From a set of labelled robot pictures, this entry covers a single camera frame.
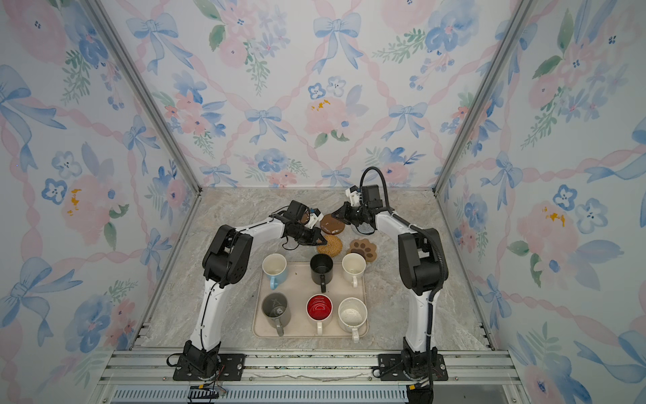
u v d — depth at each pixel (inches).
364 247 39.5
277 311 32.3
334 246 39.6
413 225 23.5
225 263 24.1
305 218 37.4
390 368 28.8
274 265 33.9
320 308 33.0
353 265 35.7
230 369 29.4
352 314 32.7
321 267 36.0
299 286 35.4
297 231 35.2
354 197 36.4
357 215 33.8
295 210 34.6
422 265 21.6
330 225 41.9
